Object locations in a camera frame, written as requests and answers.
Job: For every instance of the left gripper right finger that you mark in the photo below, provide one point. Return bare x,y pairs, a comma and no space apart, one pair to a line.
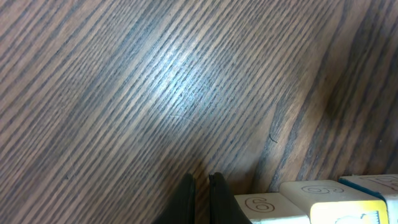
224,209

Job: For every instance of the white block leaf drawing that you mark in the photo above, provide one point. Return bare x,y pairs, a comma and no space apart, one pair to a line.
381,186

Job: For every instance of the white block red side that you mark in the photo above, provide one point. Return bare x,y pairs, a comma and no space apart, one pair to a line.
271,208

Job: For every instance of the yellow top block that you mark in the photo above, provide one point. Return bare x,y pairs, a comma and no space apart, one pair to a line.
328,201

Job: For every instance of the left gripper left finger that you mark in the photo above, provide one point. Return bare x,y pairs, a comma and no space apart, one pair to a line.
181,206

